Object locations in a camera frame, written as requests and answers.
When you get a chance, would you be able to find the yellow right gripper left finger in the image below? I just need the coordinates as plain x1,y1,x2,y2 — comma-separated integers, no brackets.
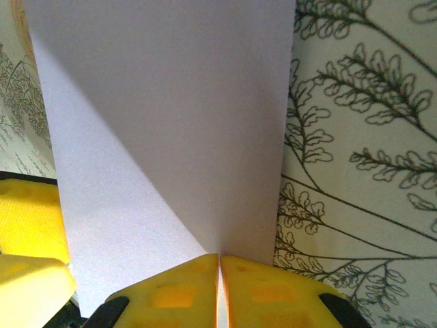
87,253,219,328

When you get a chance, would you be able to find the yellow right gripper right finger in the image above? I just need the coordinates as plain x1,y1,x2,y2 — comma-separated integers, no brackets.
220,254,368,328

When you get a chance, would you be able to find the lilac square paper sheet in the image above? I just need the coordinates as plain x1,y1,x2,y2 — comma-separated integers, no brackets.
22,0,297,328

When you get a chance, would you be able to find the floral patterned table mat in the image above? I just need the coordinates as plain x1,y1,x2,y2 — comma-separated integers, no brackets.
0,0,437,328

